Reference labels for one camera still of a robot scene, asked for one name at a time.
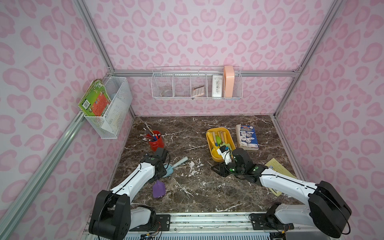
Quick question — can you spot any teal plastic shovel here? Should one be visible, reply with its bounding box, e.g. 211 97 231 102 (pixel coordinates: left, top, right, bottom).
163 157 189 178

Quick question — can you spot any light green shovel wooden handle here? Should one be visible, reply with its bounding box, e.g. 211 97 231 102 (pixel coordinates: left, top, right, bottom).
220 131 232 150

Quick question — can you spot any dark green shovel yellow handle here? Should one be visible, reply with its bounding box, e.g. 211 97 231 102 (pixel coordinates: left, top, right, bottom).
210 132 221 159

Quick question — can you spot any purple plastic shovel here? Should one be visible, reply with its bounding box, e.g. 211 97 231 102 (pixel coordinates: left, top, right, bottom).
153 180 166 199

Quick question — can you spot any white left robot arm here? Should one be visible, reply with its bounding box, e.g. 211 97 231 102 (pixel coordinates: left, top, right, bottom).
89 148 169 240

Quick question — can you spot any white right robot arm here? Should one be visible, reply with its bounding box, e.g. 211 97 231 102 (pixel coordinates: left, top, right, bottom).
212 146 352 239

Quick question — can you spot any yellow plastic storage box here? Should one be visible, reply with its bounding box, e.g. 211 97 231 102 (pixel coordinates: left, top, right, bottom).
206 128 236 163

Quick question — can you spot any white box in shelf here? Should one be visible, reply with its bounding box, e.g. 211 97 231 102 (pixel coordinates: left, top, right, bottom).
212 75 224 98

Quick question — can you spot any red pen cup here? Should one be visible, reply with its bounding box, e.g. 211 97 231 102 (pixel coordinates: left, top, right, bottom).
149 131 165 152

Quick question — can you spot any yellow green booklet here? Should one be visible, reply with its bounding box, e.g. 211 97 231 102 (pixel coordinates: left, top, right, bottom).
265 158 297 197

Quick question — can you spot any round glass jar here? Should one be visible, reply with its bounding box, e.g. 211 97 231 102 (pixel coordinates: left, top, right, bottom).
161 87 173 98

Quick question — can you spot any small brown palette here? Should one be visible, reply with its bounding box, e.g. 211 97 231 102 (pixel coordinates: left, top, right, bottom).
192 85 206 98

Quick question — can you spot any green red book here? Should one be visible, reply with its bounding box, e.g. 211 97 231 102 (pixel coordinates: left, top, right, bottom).
78 79 112 117

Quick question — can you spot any pink case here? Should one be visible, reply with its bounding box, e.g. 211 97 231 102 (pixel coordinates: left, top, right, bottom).
223 66 235 98

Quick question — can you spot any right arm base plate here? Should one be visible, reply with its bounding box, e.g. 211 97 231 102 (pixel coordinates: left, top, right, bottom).
249 213 295 231

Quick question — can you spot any white wire wall basket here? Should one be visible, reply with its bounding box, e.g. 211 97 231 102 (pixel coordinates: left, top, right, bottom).
84 77 133 139

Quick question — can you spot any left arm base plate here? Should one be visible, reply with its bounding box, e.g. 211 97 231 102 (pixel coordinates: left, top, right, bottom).
129 205 171 232

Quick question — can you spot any white wire wall shelf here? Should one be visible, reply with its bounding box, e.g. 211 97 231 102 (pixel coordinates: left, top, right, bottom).
151 66 244 100

